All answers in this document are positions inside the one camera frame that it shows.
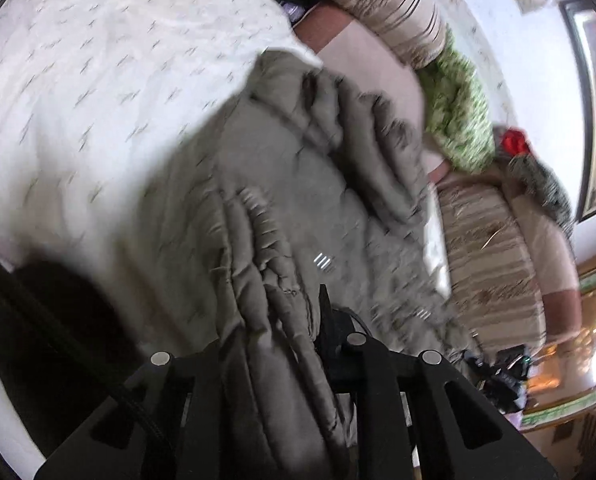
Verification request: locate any grey hooded puffer jacket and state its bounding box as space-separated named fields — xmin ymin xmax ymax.
xmin=130 ymin=50 xmax=475 ymax=479

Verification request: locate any wooden cabinet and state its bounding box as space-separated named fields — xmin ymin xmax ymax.
xmin=520 ymin=256 xmax=596 ymax=479

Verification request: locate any striped floral cushion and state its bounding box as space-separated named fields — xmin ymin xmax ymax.
xmin=438 ymin=183 xmax=546 ymax=356

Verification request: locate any checkered dark cloth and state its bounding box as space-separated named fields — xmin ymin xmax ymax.
xmin=506 ymin=154 xmax=575 ymax=240

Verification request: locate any red cloth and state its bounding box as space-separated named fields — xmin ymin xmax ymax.
xmin=501 ymin=128 xmax=531 ymax=157

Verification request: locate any green white floral cloth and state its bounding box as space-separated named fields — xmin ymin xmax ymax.
xmin=417 ymin=30 xmax=494 ymax=174

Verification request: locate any white leaf-print bed sheet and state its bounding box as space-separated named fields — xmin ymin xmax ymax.
xmin=0 ymin=0 xmax=324 ymax=476

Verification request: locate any pink and red blanket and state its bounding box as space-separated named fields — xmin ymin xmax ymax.
xmin=294 ymin=1 xmax=449 ymax=181

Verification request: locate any striped floral folded quilt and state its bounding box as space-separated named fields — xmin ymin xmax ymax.
xmin=330 ymin=0 xmax=447 ymax=70

